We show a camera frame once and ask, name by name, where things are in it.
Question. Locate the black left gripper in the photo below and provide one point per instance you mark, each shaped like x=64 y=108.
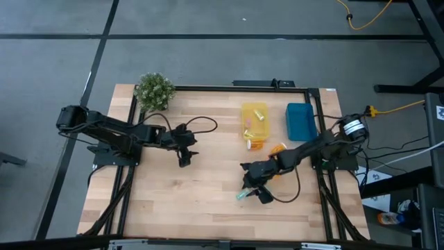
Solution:
x=180 y=137

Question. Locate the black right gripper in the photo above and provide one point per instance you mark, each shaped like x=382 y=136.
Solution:
x=262 y=170

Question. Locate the orange pill bottle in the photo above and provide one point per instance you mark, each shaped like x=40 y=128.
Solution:
x=277 y=149
x=255 y=144

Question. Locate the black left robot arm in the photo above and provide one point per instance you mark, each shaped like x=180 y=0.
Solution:
x=111 y=130

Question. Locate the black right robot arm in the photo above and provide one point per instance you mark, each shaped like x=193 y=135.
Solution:
x=312 y=147

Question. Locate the yellow plastic bin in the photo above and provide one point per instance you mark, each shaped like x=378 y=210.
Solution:
x=256 y=126

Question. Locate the blue plastic bin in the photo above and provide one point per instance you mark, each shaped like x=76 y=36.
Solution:
x=300 y=121

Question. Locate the green artificial potted plant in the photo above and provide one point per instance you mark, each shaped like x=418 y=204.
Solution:
x=154 y=92

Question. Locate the white printed paper sheet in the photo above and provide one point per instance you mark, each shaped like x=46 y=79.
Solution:
x=376 y=194

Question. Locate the orange drink bottle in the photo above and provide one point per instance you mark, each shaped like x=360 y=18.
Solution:
x=390 y=218

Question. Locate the black furniture foot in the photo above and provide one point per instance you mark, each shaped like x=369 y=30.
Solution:
x=10 y=159

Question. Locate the grey equipment case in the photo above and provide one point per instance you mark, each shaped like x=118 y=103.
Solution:
x=436 y=139

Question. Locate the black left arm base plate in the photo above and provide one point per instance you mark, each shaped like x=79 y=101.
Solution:
x=114 y=159

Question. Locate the black aluminium table frame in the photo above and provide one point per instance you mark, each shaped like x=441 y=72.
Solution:
x=243 y=89

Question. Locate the black metal rail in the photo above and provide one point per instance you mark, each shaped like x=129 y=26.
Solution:
x=173 y=243

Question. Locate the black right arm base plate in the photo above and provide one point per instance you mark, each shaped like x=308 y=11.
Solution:
x=341 y=165

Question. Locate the black desk leg frame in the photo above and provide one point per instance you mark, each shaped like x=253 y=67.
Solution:
x=428 y=34

